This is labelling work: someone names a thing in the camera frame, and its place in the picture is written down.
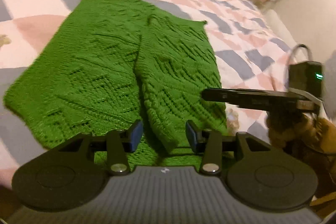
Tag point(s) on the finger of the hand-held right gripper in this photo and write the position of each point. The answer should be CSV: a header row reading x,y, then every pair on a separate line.
x,y
249,98

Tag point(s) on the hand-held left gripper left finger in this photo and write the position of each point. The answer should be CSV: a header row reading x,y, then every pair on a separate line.
x,y
136,134

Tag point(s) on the green knitted sweater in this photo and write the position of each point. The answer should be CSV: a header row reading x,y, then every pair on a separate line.
x,y
92,56

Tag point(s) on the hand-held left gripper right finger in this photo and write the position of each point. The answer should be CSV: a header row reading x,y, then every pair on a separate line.
x,y
191,138

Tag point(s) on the patchwork bear print blanket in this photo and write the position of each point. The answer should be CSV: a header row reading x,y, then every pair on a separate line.
x,y
39,3

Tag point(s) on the person's right hand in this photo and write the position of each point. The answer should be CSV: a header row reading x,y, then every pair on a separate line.
x,y
286,129

